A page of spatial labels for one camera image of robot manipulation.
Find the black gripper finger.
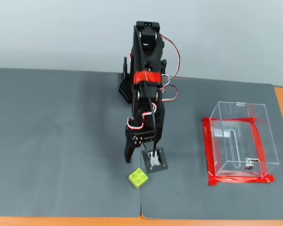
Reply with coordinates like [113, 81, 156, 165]
[123, 134, 144, 164]

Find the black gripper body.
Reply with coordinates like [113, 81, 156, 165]
[125, 102, 166, 149]

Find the green lego block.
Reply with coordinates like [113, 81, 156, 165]
[128, 168, 150, 189]

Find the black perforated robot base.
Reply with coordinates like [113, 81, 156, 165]
[117, 77, 134, 105]

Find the silver metal box lock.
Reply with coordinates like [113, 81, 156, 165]
[243, 157, 260, 170]

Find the transparent acrylic box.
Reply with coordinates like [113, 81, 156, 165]
[208, 101, 281, 179]

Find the red tape wrap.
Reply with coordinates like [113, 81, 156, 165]
[133, 70, 163, 85]

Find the black table clamp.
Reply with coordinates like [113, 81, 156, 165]
[123, 56, 130, 81]

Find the red tape strip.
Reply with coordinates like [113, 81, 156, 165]
[250, 119, 266, 163]
[207, 174, 275, 187]

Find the red white servo cable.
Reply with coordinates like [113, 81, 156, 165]
[126, 105, 158, 131]
[159, 34, 181, 80]
[160, 84, 179, 102]

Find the black square camera mount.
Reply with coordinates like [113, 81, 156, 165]
[141, 147, 169, 174]

